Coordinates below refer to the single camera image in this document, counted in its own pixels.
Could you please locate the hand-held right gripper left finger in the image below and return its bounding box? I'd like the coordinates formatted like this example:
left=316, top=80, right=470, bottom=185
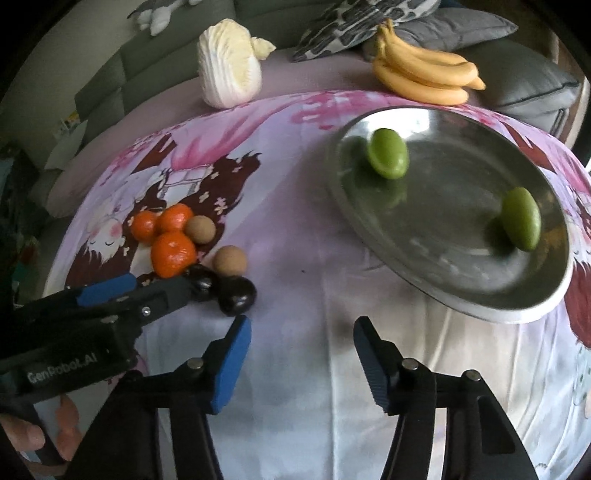
left=69, top=315, right=253, bottom=480

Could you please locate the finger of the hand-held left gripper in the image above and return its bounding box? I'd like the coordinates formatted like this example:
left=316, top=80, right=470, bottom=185
left=104, top=274, right=195, bottom=340
left=11, top=272, right=138, bottom=326

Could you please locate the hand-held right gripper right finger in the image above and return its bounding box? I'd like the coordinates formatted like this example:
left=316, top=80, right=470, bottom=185
left=353, top=316, right=541, bottom=480

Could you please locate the dark cherry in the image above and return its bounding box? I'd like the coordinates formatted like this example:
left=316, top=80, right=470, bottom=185
left=218, top=277, right=257, bottom=317
left=187, top=264, right=221, bottom=303

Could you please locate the small orange tangerine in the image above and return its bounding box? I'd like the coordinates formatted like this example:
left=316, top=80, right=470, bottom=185
left=130, top=211, right=160, bottom=244

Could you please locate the brown longan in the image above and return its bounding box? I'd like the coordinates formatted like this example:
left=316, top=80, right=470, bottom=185
left=212, top=246, right=247, bottom=278
left=185, top=216, right=216, bottom=244

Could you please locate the round metal tray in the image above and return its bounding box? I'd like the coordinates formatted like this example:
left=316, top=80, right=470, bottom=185
left=324, top=106, right=574, bottom=324

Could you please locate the person's left hand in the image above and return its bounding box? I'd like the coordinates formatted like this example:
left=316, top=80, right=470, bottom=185
left=0, top=412, right=47, bottom=463

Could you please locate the large orange tangerine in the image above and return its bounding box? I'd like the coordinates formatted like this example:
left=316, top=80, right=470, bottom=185
left=151, top=232, right=198, bottom=278

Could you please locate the pink bed sheet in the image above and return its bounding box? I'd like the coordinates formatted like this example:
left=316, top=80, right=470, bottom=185
left=46, top=44, right=384, bottom=217

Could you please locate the green oval fruit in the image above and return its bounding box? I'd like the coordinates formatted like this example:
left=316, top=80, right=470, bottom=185
left=501, top=187, right=542, bottom=252
left=367, top=128, right=410, bottom=180

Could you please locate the green padded headboard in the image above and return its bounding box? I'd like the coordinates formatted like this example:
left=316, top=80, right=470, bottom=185
left=0, top=0, right=333, bottom=139

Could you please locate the napa cabbage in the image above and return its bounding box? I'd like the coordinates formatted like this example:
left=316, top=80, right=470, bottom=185
left=198, top=18, right=277, bottom=110

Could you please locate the grey and white stuffed toy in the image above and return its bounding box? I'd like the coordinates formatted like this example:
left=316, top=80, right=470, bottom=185
left=127, top=0, right=204, bottom=35

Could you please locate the yellow banana bunch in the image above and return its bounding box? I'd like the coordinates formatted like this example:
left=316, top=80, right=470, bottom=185
left=372, top=18, right=487, bottom=106

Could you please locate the black and white patterned pillow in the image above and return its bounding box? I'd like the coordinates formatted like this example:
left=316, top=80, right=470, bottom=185
left=291, top=0, right=441, bottom=63

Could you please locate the dark grey cushion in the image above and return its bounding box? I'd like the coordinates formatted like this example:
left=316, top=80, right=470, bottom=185
left=462, top=39, right=581, bottom=134

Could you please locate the grey pillow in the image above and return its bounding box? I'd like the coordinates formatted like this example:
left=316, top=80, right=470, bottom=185
left=362, top=7, right=519, bottom=61

